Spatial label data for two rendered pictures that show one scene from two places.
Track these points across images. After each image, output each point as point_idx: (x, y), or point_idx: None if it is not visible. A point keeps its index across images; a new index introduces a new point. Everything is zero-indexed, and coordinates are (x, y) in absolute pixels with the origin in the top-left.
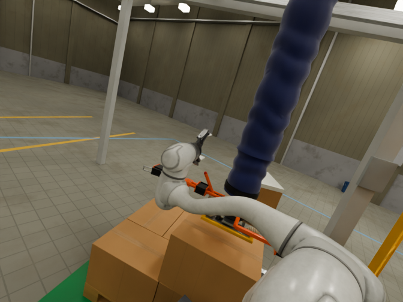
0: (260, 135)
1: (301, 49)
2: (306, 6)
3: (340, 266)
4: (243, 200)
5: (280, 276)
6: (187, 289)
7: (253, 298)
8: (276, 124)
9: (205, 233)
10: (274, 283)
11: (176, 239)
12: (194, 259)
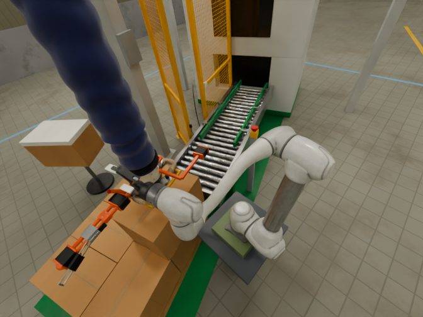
0: (129, 114)
1: None
2: None
3: (299, 137)
4: (244, 161)
5: (313, 160)
6: None
7: (314, 173)
8: (128, 91)
9: (152, 209)
10: (315, 163)
11: (158, 237)
12: None
